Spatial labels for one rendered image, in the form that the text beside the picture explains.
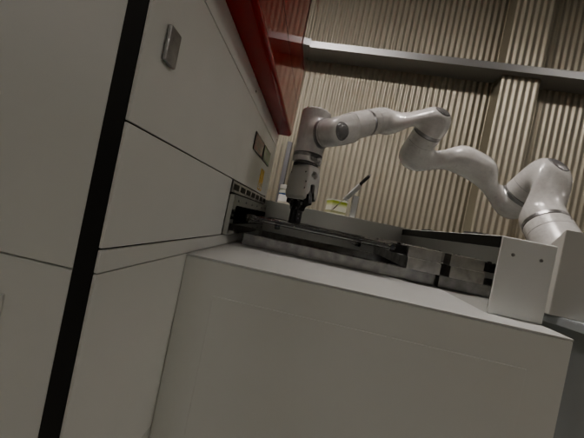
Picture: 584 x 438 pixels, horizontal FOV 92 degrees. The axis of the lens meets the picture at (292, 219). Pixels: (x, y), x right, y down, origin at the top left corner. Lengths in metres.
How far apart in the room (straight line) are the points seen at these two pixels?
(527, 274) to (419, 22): 3.01
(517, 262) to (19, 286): 0.70
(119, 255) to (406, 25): 3.27
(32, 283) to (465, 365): 0.58
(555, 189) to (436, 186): 1.83
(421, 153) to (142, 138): 0.94
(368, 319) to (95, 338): 0.37
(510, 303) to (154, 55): 0.65
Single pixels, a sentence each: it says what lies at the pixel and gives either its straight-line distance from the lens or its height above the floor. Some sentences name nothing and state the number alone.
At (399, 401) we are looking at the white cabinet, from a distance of 0.56.
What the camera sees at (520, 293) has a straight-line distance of 0.65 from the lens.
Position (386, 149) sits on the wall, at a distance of 2.88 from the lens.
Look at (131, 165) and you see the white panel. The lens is 0.34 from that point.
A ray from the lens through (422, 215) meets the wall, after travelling 2.86.
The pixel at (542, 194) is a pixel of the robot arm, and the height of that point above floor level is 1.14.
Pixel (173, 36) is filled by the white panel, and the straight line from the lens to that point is 0.39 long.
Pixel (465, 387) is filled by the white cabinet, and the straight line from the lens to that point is 0.58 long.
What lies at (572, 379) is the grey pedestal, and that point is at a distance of 0.98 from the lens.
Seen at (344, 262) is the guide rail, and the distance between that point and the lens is 0.74.
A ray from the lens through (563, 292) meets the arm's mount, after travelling 0.88.
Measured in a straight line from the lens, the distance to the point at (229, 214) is 0.66.
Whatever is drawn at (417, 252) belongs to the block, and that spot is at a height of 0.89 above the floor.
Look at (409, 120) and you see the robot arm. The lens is 1.08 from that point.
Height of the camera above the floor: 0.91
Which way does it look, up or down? level
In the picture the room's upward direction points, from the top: 12 degrees clockwise
